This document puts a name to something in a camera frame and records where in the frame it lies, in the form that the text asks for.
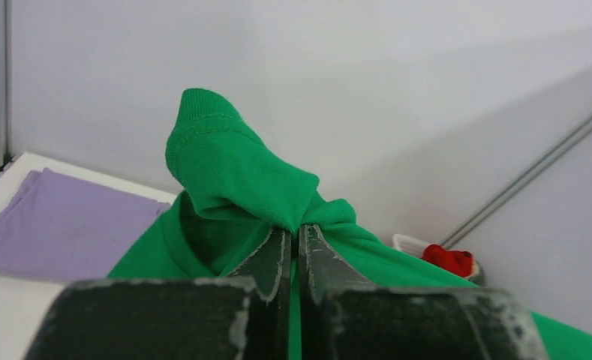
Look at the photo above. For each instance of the red t-shirt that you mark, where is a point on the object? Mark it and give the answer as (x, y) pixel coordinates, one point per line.
(458, 262)

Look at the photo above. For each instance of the folded purple t-shirt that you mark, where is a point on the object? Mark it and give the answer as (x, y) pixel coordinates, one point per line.
(61, 228)

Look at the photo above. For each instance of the green t-shirt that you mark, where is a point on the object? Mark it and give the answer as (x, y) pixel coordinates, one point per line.
(234, 190)

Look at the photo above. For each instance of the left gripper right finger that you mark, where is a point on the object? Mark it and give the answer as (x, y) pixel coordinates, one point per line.
(346, 316)

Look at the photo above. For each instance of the white plastic laundry basket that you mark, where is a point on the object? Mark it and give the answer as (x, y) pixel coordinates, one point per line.
(415, 247)

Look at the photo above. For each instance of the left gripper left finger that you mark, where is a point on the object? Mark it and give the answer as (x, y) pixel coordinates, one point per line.
(242, 315)

